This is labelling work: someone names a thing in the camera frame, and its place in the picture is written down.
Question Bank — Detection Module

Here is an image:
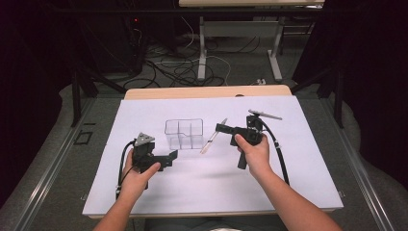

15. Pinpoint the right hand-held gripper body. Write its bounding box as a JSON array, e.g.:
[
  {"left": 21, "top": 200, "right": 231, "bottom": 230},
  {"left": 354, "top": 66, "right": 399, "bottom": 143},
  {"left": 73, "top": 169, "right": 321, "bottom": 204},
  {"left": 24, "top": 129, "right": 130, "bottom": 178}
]
[{"left": 228, "top": 109, "right": 284, "bottom": 170}]

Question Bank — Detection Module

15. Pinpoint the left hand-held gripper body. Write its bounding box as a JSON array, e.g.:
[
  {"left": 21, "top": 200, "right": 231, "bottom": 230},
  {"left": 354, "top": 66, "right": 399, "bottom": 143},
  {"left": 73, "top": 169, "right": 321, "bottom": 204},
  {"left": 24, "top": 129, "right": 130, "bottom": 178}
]
[{"left": 131, "top": 132, "right": 165, "bottom": 174}]

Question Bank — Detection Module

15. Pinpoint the white pen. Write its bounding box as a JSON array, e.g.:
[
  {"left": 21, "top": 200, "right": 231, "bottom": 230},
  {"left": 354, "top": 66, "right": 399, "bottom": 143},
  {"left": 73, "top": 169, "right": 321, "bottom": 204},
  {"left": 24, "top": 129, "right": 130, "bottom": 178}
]
[{"left": 199, "top": 117, "right": 228, "bottom": 155}]

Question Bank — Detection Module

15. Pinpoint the clear plastic organizer box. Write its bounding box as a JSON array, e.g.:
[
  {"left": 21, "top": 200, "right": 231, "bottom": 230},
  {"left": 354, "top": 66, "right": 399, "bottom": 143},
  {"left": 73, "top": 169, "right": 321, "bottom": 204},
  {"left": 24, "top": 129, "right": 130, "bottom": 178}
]
[{"left": 164, "top": 117, "right": 206, "bottom": 151}]

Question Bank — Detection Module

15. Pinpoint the person's right hand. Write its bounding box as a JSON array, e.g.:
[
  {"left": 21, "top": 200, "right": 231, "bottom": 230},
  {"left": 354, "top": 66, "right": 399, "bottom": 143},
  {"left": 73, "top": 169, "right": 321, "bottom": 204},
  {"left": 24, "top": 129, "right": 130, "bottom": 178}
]
[{"left": 233, "top": 133, "right": 274, "bottom": 181}]

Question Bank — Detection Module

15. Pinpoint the person's left hand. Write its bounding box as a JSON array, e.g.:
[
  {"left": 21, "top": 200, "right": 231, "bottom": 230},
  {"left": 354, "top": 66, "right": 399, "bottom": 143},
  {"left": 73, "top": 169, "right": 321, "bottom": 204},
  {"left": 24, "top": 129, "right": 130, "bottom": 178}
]
[{"left": 118, "top": 149, "right": 162, "bottom": 202}]

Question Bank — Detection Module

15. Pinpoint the wooden table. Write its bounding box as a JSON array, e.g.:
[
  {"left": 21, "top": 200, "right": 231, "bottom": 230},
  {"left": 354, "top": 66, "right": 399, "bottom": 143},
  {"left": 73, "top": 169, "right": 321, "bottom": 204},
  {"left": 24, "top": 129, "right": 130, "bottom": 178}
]
[{"left": 82, "top": 84, "right": 344, "bottom": 220}]

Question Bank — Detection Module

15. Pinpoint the white table sheet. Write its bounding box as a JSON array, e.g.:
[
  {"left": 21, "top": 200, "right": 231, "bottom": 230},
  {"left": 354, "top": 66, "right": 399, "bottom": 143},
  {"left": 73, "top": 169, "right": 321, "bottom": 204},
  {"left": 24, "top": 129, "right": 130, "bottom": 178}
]
[{"left": 82, "top": 94, "right": 344, "bottom": 217}]

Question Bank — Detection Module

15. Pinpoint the black metal stand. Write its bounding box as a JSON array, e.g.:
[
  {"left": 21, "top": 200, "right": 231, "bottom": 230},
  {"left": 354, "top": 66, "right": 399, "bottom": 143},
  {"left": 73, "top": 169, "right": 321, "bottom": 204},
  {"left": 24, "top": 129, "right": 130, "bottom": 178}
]
[
  {"left": 70, "top": 62, "right": 128, "bottom": 128},
  {"left": 289, "top": 62, "right": 346, "bottom": 130}
]

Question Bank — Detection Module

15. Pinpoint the white-legged desk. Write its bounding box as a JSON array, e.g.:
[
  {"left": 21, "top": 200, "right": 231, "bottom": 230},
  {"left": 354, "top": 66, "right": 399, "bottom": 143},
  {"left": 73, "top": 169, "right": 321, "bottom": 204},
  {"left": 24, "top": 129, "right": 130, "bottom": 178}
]
[{"left": 178, "top": 0, "right": 326, "bottom": 83}]

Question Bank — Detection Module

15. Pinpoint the black equipment with red light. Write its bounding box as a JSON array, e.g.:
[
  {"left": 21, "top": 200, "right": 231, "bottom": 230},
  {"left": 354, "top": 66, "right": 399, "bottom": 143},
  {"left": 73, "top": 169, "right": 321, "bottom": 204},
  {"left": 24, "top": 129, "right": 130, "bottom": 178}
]
[{"left": 126, "top": 15, "right": 147, "bottom": 76}]

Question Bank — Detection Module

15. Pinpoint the dark curtain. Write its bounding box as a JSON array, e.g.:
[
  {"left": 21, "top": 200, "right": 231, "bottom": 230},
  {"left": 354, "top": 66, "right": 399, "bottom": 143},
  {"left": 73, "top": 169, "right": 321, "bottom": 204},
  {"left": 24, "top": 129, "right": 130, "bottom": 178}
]
[
  {"left": 293, "top": 0, "right": 408, "bottom": 191},
  {"left": 0, "top": 0, "right": 78, "bottom": 206}
]

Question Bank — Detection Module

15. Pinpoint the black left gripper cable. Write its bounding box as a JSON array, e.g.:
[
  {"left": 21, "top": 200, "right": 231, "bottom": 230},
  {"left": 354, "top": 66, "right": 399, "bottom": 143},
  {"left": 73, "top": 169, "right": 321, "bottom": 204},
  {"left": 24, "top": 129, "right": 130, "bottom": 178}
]
[{"left": 115, "top": 140, "right": 138, "bottom": 200}]

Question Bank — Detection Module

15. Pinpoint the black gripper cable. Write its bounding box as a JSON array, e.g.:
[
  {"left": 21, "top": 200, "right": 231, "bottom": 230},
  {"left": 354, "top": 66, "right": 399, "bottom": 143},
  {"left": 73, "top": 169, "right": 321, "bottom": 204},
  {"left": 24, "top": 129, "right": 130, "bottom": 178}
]
[
  {"left": 115, "top": 140, "right": 138, "bottom": 200},
  {"left": 255, "top": 116, "right": 292, "bottom": 188}
]

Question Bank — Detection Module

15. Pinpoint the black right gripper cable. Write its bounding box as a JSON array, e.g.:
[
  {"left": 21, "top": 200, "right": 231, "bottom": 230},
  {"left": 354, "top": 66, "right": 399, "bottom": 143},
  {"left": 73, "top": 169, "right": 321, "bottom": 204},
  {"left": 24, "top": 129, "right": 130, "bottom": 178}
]
[{"left": 255, "top": 116, "right": 292, "bottom": 188}]

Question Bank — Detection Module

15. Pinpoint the white floor cable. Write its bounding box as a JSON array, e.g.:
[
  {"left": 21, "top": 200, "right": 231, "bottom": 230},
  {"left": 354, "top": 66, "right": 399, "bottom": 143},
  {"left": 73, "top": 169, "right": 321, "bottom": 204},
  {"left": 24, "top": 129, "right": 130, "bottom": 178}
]
[{"left": 155, "top": 15, "right": 233, "bottom": 87}]

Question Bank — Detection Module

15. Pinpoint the black floor cables bundle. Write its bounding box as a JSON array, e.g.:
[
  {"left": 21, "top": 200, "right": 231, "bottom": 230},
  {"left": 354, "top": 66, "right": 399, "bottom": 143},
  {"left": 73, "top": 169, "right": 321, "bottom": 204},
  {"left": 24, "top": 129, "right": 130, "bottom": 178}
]
[{"left": 122, "top": 35, "right": 261, "bottom": 90}]

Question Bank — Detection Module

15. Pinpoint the metal floor rail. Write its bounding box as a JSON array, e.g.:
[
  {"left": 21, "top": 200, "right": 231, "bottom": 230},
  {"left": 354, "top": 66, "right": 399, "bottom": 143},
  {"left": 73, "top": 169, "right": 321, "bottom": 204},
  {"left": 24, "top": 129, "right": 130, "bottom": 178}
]
[
  {"left": 12, "top": 97, "right": 98, "bottom": 231},
  {"left": 319, "top": 97, "right": 396, "bottom": 231}
]

